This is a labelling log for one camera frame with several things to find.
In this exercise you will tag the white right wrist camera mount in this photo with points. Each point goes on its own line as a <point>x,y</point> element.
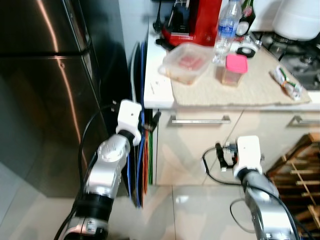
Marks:
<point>249,152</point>

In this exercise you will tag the black gas stove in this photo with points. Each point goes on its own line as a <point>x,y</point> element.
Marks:
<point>300,65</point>

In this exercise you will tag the clear plastic water bottle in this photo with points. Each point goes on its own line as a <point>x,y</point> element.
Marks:
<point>227,30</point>

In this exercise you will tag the cream kitchen counter cabinet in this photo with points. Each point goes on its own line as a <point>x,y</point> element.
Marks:
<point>190,155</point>

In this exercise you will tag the black tape roll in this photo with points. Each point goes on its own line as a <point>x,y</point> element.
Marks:
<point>246,51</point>

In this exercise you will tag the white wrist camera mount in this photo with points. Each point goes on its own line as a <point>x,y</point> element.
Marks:
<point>249,152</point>
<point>129,117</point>

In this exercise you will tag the dark round flat bottle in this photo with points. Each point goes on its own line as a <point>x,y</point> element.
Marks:
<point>247,17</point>

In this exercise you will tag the clear plastic meat container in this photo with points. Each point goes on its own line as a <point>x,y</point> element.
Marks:
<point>186,62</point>

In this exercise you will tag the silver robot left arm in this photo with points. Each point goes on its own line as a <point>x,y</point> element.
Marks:
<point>107,165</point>

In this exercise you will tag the red kitchen appliance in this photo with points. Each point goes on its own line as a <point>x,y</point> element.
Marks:
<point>195,22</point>

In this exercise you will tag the white cooking pot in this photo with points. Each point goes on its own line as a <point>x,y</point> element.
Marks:
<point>297,20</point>

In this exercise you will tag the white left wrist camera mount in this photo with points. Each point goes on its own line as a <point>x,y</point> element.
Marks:
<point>129,117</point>

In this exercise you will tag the orange flat board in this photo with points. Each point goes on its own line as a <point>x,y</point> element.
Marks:
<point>145,165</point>

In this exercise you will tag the beige woven place mat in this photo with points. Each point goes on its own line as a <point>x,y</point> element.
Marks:
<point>225,95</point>

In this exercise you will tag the brown wooden slat rack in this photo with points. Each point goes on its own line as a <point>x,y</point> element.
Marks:
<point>314,136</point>

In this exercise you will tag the white green snack packet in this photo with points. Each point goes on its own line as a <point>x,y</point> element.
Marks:
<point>287,83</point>

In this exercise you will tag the dark stainless steel fridge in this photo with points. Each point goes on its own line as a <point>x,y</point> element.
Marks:
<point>50,100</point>

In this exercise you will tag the pink lid jar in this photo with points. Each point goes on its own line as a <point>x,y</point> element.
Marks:
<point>235,67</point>

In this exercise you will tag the green flat board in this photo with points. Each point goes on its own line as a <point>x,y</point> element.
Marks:
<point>150,160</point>

